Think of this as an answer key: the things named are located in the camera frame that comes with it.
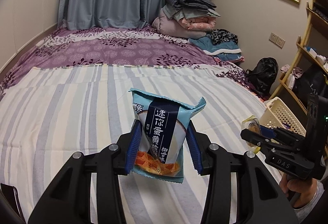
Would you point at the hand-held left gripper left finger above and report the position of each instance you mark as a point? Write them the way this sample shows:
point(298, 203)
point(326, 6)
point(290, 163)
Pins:
point(134, 147)

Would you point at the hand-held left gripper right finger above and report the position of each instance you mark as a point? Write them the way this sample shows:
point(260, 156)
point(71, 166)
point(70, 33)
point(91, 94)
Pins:
point(194, 147)

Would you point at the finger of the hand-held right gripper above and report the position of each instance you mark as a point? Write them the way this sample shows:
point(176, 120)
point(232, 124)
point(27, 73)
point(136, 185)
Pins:
point(252, 137)
point(266, 133)

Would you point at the small yellow snack packet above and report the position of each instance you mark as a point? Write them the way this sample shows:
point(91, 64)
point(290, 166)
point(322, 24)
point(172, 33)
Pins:
point(252, 123)

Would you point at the cream plastic basket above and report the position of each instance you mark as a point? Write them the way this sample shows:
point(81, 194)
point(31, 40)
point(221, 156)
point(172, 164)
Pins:
point(281, 113)

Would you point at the light blue snack packet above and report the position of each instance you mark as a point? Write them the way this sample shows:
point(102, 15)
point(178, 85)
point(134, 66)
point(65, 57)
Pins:
point(164, 124)

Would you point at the person's right forearm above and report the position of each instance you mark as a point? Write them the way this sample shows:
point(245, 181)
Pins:
point(308, 210)

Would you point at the person's right hand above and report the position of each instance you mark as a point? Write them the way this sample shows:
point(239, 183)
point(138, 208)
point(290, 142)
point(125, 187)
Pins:
point(299, 190)

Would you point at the black bag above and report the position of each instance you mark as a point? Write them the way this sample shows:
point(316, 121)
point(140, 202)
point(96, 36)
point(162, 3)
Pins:
point(264, 72)

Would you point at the pink cloth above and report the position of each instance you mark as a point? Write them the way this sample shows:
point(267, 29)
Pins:
point(292, 71)

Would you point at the dark shopping bag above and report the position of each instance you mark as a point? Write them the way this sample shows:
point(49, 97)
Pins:
point(312, 83)

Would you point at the striped blanket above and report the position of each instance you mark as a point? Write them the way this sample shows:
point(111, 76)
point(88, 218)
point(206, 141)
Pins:
point(64, 111)

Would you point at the bamboo shelf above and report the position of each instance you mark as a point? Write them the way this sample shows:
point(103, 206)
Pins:
point(308, 51)

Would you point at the purple floral bedsheet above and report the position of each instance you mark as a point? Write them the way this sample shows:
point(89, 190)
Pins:
point(128, 47)

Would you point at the blue fleece blanket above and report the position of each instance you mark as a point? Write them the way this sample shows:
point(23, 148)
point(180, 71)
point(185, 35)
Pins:
point(205, 43)

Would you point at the leopard print cloth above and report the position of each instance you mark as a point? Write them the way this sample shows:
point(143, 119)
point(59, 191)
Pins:
point(221, 35)

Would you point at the pink floral quilt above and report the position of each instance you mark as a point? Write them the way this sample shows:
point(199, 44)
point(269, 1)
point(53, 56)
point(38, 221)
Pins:
point(197, 24)

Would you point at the mauve folded quilt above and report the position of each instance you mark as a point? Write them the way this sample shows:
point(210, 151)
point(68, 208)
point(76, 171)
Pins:
point(166, 25)

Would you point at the grey green folded blanket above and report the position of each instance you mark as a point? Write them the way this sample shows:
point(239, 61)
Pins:
point(176, 12)

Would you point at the white wardrobe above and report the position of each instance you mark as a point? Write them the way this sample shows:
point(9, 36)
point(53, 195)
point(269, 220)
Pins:
point(25, 8)

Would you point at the wall socket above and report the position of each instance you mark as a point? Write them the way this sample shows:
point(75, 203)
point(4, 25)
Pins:
point(273, 37)
point(281, 42)

